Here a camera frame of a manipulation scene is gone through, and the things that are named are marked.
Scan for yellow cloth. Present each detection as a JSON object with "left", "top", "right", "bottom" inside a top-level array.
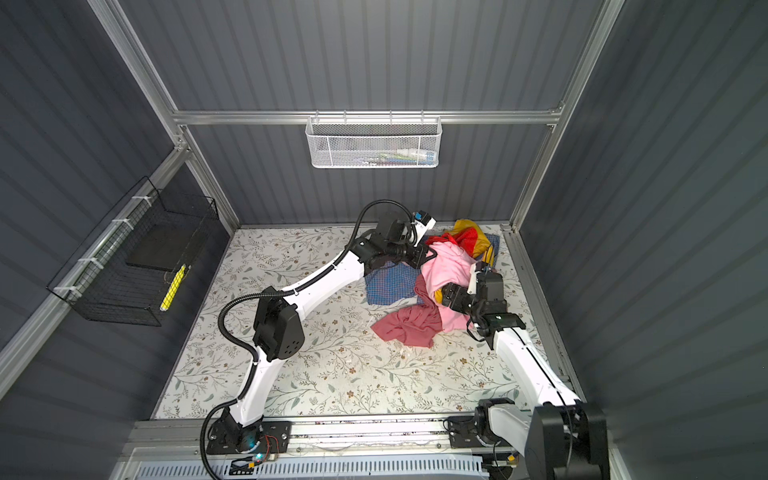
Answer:
[{"left": 423, "top": 219, "right": 497, "bottom": 306}]

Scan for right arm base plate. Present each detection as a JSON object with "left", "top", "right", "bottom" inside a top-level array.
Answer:
[{"left": 442, "top": 415, "right": 516, "bottom": 451}]

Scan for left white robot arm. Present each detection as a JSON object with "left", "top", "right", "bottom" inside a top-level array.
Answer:
[{"left": 201, "top": 211, "right": 437, "bottom": 453}]

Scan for light pink cloth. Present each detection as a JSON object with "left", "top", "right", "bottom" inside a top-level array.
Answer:
[{"left": 421, "top": 242, "right": 476, "bottom": 332}]

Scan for aluminium mounting rail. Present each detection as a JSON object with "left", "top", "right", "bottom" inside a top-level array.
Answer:
[{"left": 119, "top": 412, "right": 491, "bottom": 461}]

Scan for left black corrugated cable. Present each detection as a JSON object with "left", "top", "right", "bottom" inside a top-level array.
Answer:
[{"left": 199, "top": 199, "right": 416, "bottom": 480}]

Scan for red cloth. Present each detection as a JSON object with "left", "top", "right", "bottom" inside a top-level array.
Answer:
[{"left": 426, "top": 227, "right": 487, "bottom": 258}]

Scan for white perforated vent panel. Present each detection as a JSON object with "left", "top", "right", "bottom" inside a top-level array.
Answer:
[{"left": 134, "top": 454, "right": 490, "bottom": 480}]

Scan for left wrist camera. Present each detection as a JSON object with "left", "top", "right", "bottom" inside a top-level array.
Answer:
[{"left": 412, "top": 210, "right": 436, "bottom": 238}]

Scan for blue checkered cloth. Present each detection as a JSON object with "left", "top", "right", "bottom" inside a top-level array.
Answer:
[{"left": 365, "top": 224, "right": 500, "bottom": 306}]

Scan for yellow marker pen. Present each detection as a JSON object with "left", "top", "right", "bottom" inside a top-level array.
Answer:
[{"left": 159, "top": 264, "right": 188, "bottom": 312}]

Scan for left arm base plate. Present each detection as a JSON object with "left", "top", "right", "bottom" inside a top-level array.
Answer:
[{"left": 205, "top": 420, "right": 293, "bottom": 455}]

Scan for items in white basket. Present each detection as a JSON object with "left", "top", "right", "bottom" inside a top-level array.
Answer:
[{"left": 352, "top": 148, "right": 438, "bottom": 167}]

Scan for black wire basket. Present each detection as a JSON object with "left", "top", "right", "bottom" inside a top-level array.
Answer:
[{"left": 47, "top": 179, "right": 219, "bottom": 327}]

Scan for dusty rose cloth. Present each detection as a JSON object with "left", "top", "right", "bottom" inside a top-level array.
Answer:
[{"left": 371, "top": 274, "right": 443, "bottom": 348}]

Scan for black pad in basket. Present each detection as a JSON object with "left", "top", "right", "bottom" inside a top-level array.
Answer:
[{"left": 126, "top": 224, "right": 205, "bottom": 272}]

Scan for white wire mesh basket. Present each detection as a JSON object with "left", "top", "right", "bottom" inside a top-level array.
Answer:
[{"left": 305, "top": 116, "right": 443, "bottom": 169}]

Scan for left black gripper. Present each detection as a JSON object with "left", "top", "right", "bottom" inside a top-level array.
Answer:
[{"left": 384, "top": 234, "right": 438, "bottom": 270}]

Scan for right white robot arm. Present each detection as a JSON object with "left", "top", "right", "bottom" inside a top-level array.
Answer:
[{"left": 440, "top": 268, "right": 610, "bottom": 479}]

